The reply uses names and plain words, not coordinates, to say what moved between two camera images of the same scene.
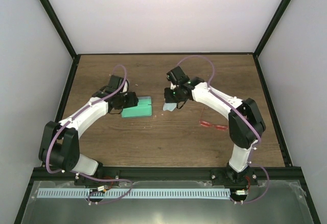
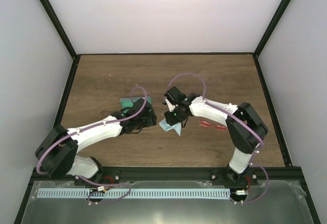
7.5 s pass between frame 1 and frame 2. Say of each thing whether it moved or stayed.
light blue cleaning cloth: moved
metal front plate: stayed
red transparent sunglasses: stayed
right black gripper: moved
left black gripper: moved
